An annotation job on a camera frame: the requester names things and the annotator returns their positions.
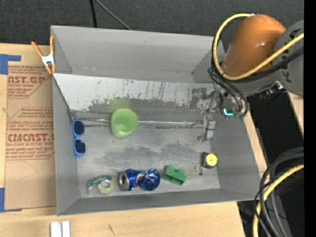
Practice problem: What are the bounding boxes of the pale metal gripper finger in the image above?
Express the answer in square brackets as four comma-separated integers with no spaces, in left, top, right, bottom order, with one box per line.
[197,116,216,143]
[190,87,214,112]

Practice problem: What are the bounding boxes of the black and yellow cylinder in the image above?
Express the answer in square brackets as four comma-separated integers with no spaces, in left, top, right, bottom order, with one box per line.
[195,152,219,176]

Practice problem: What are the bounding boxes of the green toy block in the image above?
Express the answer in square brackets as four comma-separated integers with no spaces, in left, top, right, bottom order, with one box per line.
[161,164,186,186]

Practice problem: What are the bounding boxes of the grey metal bin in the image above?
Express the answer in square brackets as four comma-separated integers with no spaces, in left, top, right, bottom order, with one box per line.
[50,25,262,216]

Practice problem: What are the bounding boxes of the light green plastic cup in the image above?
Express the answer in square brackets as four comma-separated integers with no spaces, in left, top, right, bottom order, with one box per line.
[110,108,139,140]

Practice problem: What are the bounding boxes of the crushed blue drink can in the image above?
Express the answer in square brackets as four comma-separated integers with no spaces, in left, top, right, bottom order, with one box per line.
[118,168,161,192]

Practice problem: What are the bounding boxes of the blue sunglasses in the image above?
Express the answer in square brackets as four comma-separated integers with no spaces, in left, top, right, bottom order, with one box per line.
[72,118,87,158]

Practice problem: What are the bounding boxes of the brown cardboard board, red print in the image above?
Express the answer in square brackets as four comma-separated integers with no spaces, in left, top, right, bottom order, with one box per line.
[0,42,58,213]

